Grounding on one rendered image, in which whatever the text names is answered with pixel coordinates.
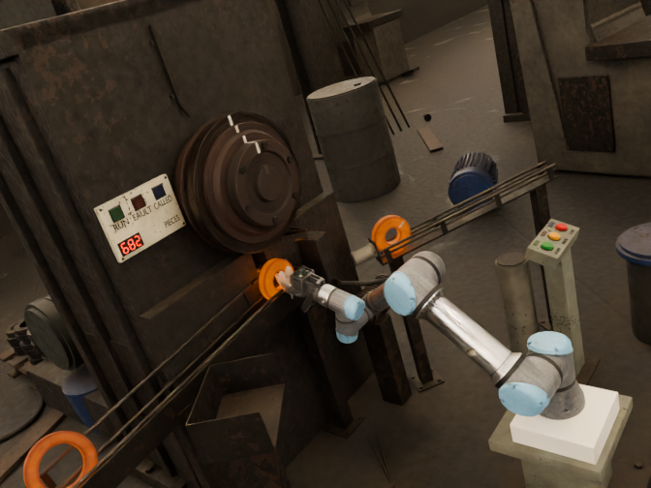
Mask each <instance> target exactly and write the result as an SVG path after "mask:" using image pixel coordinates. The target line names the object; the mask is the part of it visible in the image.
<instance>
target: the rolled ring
mask: <svg viewBox="0 0 651 488"><path fill-rule="evenodd" d="M61 443H68V444H71V445H73V446H74V447H76V448H77V449H78V450H79V452H80V453H81V456H82V460H83V466H82V471H81V473H80V475H79V477H78V479H77V480H76V481H75V482H74V483H73V484H72V485H70V486H69V487H66V488H72V487H73V486H74V485H76V484H77V483H78V482H79V481H80V480H81V479H82V478H83V477H84V476H85V475H86V474H87V473H88V472H89V471H90V470H91V469H92V468H93V467H94V466H95V465H96V464H98V456H97V452H96V449H95V447H94V445H93V443H92V442H91V441H90V440H89V439H87V438H86V437H85V436H84V435H82V434H80V433H78V432H74V431H58V432H54V433H51V434H48V435H46V436H45V437H43V438H41V439H40V440H39V441H37V442H36V443H35V444H34V445H33V447H32V448H31V449H30V451H29V452H28V454H27V456H26V458H25V461H24V465H23V480H24V483H25V486H26V488H47V487H46V486H45V485H44V484H43V482H42V481H41V479H40V476H39V465H40V462H41V460H42V458H43V456H44V455H45V453H46V452H47V451H48V450H49V449H51V448H52V447H54V446H56V445H58V444H61Z"/></svg>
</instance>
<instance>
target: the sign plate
mask: <svg viewBox="0 0 651 488"><path fill-rule="evenodd" d="M161 184H162V186H163V188H164V191H165V193H166V195H165V196H163V197H161V198H158V199H156V197H155V194H154V192H153V190H152V189H153V188H155V187H157V186H159V185H161ZM140 195H141V196H142V198H143V200H144V203H145V206H144V207H142V208H140V209H138V210H136V208H135V206H134V204H133V202H132V199H133V198H136V197H138V196H140ZM117 206H120V208H121V210H122V212H123V214H124V217H123V218H121V219H119V220H118V221H116V222H114V220H113V219H112V217H111V215H110V211H111V210H112V209H113V208H115V207H117ZM94 211H95V213H96V215H97V217H98V220H99V222H100V224H101V226H102V228H103V230H104V233H105V235H106V237H107V239H108V242H109V245H110V247H111V248H112V250H113V252H114V254H115V257H116V259H117V261H118V262H123V261H125V260H126V259H129V258H130V257H132V256H134V255H136V254H137V253H139V252H141V251H142V250H144V249H146V248H147V247H149V246H151V245H152V244H154V243H156V242H158V241H159V240H161V239H163V238H164V237H166V236H168V235H169V234H171V233H173V232H175V231H176V230H178V229H180V228H182V227H184V226H185V225H186V223H185V220H184V218H183V215H182V213H181V210H180V208H179V205H178V203H177V200H176V198H175V195H174V193H173V190H172V188H171V184H170V182H169V180H168V177H167V175H166V174H162V175H160V176H158V177H156V178H154V179H152V180H150V181H148V182H146V183H144V184H142V185H140V186H138V187H136V188H135V189H133V190H131V191H129V192H127V193H125V194H123V195H121V196H119V197H117V198H114V199H112V200H110V201H108V202H106V203H104V204H102V205H100V206H98V207H96V208H94ZM135 236H137V237H135ZM138 236H139V238H140V240H139V238H138ZM129 239H133V241H134V243H133V242H132V240H130V241H128V240H129ZM138 240H139V241H138ZM137 241H138V242H137ZM128 242H129V244H130V245H131V244H132V243H133V245H131V248H132V249H133V248H136V249H134V250H131V249H130V247H129V246H130V245H128ZM136 242H137V243H138V245H139V244H141V245H140V246H137V244H136ZM122 243H125V244H123V245H122V247H123V249H122V248H121V244H122ZM134 244H135V246H136V247H135V246H134ZM125 247H127V248H128V249H129V253H127V252H128V249H127V248H126V249H124V248H125ZM123 250H124V251H125V253H127V254H124V252H123Z"/></svg>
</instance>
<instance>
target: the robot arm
mask: <svg viewBox="0 0 651 488"><path fill-rule="evenodd" d="M305 268H307V269H310V270H311V271H308V270H306V269H305ZM445 274H446V268H445V264H444V262H443V260H442V259H441V258H440V257H439V256H438V255H436V254H435V253H432V252H427V251H425V252H420V253H417V254H415V255H414V256H412V257H411V258H410V259H409V260H408V261H407V262H406V263H404V264H403V265H402V266H401V267H400V268H399V269H398V270H396V271H395V272H393V273H392V274H391V275H390V277H389V278H388V279H387V280H386V281H385V282H384V283H383V284H381V285H380V286H378V287H377V288H375V289H374V290H371V291H369V292H368V293H366V294H365V295H364V296H363V297H362V298H361V299H360V298H358V297H356V296H355V295H353V294H350V293H347V292H345V291H343V290H340V289H339V288H336V287H334V286H332V285H330V284H326V282H325V279H324V278H322V277H320V276H318V275H315V272H314V270H313V269H311V268H308V267H306V266H304V265H302V267H300V268H299V269H298V270H297V271H295V272H293V271H292V269H291V268H290V267H289V266H287V267H286V270H285V273H284V272H283V271H280V273H276V274H275V277H276V280H277V282H278V283H279V285H280V286H281V288H282V289H283V290H284V291H285V292H286V293H288V294H291V295H293V296H298V297H304V296H306V297H307V298H306V299H305V300H304V301H303V304H302V306H301V307H300V309H301V310H302V311H303V312H304V313H305V312H306V311H307V310H310V309H311V308H312V307H313V304H314V303H315V301H316V302H318V303H319V304H321V305H323V306H325V307H327V308H328V309H330V310H332V311H334V312H335V321H336V328H335V330H336V335H337V338H338V340H339V341H340V342H342V343H345V344H350V343H352V342H354V341H355V340H356V339H357V335H358V331H359V330H360V329H361V328H362V327H363V326H364V325H365V324H366V323H367V322H368V321H369V320H370V319H372V318H373V317H374V316H375V315H376V314H378V313H379V312H381V311H382V310H384V309H385V308H386V307H388V306H390V308H391V309H392V310H393V311H394V312H396V313H397V314H399V315H403V316H408V315H413V316H414V317H415V318H416V319H426V320H427V321H428V322H429V323H430V324H432V325H433V326H434V327H435V328H436V329H437V330H439V331H440V332H441V333H442V334H443V335H445V336H446V337H447V338H448V339H449V340H450V341H452V342H453V343H454V344H455V345H456V346H457V347H459V348H460V349H461V350H462V351H463V352H465V353H466V354H467V355H468V356H469V357H470V358H472V359H473V360H474V361H475V362H476V363H477V364H479V365H480V366H481V367H482V369H484V370H485V371H486V372H487V373H488V374H489V375H491V377H492V380H493V384H494V385H495V386H496V387H497V388H498V389H499V399H501V403H502V404H503V405H504V406H505V407H506V408H507V409H508V410H510V411H511V412H514V413H516V414H519V415H522V416H524V415H525V416H535V415H538V414H539V415H540V416H542V417H545V418H548V419H554V420H564V419H569V418H572V417H575V416H577V415H578V414H580V413H581V412H582V411H583V409H584V407H585V397H584V393H583V391H582V389H581V388H580V386H579V384H578V382H577V380H576V378H575V370H574V356H573V351H574V349H573V348H572V343H571V340H570V339H569V338H568V337H567V336H566V335H564V334H561V333H558V332H553V331H544V332H538V333H536V334H533V335H532V336H530V337H529V339H528V341H527V348H528V352H527V354H526V355H524V354H522V353H521V352H511V351H510V350H508V349H507V348H506V347H505V346H504V345H502V344H501V343H500V342H499V341H498V340H496V339H495V338H494V337H493V336H491V335H490V334H489V333H488V332H487V331H485V330H484V329H483V328H482V327H481V326H479V325H478V324H477V323H476V322H475V321H473V320H472V319H471V318H470V317H468V316H467V315H466V314H465V313H464V312H462V311H461V310H460V309H459V308H458V307H456V306H455V305H454V304H453V303H452V302H450V301H449V300H448V299H447V298H445V297H444V292H443V288H442V287H441V286H439V285H440V284H441V283H442V282H443V280H444V278H445Z"/></svg>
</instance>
